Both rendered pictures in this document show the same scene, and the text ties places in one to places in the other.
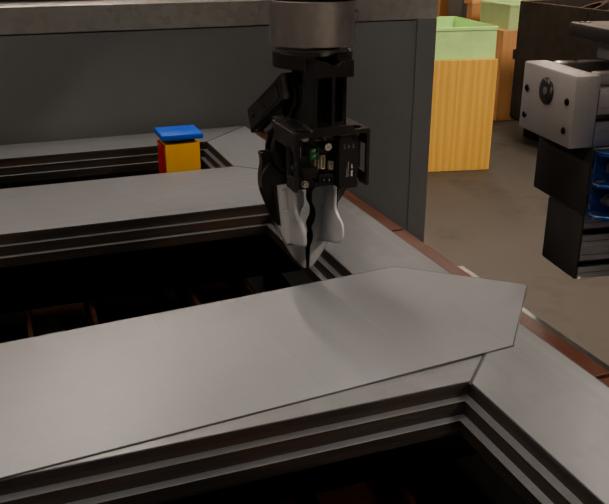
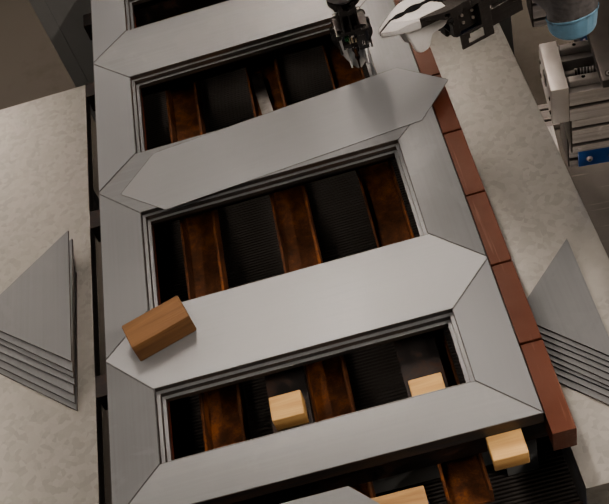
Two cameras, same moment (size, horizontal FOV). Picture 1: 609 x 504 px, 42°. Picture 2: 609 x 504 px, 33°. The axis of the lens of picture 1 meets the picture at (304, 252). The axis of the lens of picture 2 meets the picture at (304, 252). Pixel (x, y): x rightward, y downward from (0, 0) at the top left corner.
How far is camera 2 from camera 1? 162 cm
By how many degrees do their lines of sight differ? 35
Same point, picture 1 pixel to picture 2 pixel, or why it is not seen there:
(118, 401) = (280, 150)
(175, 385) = (298, 143)
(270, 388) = (329, 143)
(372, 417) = (362, 154)
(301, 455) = (337, 168)
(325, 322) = (356, 107)
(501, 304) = (430, 94)
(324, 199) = not seen: hidden behind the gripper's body
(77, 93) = not seen: outside the picture
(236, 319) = (323, 106)
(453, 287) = (415, 82)
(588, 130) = not seen: outside the picture
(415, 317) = (392, 103)
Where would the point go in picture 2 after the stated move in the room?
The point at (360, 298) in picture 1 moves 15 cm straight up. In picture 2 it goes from (374, 91) to (362, 39)
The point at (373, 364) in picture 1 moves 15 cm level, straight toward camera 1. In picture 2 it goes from (367, 131) to (348, 185)
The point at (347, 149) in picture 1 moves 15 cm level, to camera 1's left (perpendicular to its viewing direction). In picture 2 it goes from (360, 36) to (292, 39)
